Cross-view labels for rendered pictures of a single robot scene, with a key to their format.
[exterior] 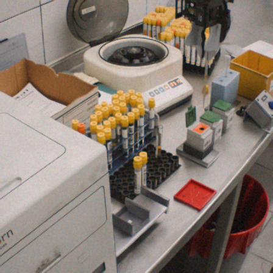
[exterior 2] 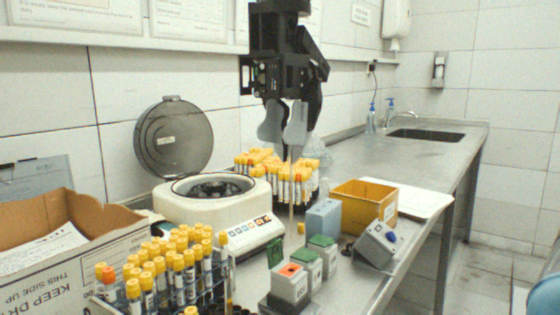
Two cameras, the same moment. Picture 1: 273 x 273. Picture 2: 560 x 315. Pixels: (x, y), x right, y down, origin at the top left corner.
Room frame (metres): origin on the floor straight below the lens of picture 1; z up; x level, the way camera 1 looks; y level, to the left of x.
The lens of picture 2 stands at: (0.27, -0.09, 1.26)
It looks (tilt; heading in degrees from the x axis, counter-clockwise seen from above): 14 degrees down; 355
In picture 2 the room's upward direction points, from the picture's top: straight up
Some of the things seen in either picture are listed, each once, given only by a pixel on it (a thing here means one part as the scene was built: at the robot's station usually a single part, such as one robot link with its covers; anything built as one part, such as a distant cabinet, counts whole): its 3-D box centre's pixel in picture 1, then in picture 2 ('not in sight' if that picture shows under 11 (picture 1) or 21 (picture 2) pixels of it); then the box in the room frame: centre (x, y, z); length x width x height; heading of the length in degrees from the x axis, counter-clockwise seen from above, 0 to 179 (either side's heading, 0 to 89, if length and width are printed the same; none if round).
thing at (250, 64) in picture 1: (256, 76); (363, 207); (1.08, -0.36, 0.92); 0.13 x 0.13 x 0.10; 48
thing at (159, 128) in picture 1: (158, 145); (228, 297); (0.74, -0.05, 0.93); 0.01 x 0.01 x 0.10; 52
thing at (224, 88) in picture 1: (224, 92); (323, 227); (0.98, -0.24, 0.92); 0.10 x 0.07 x 0.10; 143
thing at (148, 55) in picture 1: (133, 60); (214, 196); (1.09, 0.01, 0.97); 0.15 x 0.15 x 0.07
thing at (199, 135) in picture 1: (198, 139); (288, 286); (0.77, -0.14, 0.92); 0.05 x 0.04 x 0.06; 50
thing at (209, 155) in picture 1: (198, 148); (288, 301); (0.77, -0.14, 0.89); 0.09 x 0.05 x 0.04; 50
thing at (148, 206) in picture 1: (122, 226); not in sight; (0.51, 0.03, 0.92); 0.21 x 0.07 x 0.05; 141
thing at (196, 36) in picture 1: (194, 38); (271, 132); (0.76, -0.12, 1.18); 0.06 x 0.03 x 0.09; 141
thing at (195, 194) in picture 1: (195, 194); not in sight; (0.64, -0.12, 0.88); 0.07 x 0.07 x 0.01; 51
